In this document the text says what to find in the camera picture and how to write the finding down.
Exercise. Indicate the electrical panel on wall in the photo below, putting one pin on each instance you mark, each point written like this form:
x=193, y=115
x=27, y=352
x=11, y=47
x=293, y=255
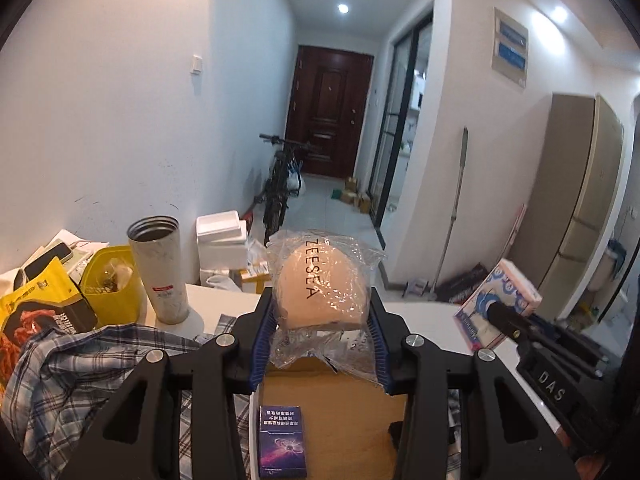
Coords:
x=510, y=50

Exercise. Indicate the yellow plastic container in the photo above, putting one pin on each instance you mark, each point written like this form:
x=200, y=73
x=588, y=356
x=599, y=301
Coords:
x=112, y=286

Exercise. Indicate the dark red entrance door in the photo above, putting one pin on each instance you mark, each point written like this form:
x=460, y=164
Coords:
x=327, y=104

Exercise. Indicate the gold refrigerator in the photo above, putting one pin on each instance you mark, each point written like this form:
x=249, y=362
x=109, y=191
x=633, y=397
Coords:
x=572, y=194

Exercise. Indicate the beige makeup sponge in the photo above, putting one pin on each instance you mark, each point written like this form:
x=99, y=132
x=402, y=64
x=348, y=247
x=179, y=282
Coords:
x=322, y=284

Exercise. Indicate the white foam boxes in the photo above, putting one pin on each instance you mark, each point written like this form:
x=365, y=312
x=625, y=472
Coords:
x=222, y=244

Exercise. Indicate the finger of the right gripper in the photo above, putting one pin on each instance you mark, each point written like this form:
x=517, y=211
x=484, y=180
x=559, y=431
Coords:
x=508, y=322

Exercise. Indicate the black box on floor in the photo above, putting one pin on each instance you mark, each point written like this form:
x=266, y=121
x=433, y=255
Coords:
x=458, y=289

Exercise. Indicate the pink white stick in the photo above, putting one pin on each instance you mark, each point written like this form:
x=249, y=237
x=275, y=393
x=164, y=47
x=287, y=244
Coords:
x=516, y=226

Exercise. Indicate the black bicycle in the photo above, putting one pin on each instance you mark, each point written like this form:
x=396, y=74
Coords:
x=274, y=195

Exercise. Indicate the black glass sliding door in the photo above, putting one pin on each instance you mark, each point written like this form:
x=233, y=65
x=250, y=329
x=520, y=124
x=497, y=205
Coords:
x=402, y=108

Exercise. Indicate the cardboard boxes on floor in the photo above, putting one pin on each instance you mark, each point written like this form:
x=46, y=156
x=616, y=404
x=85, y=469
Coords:
x=350, y=194

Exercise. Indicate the white plastic bag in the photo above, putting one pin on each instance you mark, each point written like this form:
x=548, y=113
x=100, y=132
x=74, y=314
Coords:
x=295, y=183

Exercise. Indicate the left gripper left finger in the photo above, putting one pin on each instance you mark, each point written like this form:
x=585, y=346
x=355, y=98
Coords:
x=136, y=434

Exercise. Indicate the white wall switch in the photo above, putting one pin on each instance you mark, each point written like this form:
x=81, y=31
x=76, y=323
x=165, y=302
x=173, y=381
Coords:
x=197, y=65

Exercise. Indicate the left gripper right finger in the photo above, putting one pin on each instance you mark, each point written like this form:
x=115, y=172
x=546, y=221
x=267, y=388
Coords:
x=503, y=435

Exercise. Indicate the pink blue patterned box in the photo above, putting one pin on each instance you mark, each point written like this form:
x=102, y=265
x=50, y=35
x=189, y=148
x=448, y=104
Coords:
x=505, y=293

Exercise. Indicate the cardboard tray box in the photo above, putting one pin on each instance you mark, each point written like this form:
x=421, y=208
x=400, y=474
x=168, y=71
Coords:
x=345, y=420

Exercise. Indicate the yellow snack bag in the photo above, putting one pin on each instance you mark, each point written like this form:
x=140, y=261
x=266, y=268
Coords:
x=50, y=300

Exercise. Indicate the blue plaid shirt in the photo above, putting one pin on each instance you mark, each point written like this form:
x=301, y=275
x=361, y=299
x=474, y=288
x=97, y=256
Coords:
x=59, y=384

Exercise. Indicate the mop with green handle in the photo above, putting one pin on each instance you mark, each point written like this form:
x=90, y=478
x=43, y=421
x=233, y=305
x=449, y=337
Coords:
x=454, y=209

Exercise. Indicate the dark blue purple box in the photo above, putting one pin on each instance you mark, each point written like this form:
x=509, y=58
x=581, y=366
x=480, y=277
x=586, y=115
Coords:
x=281, y=443

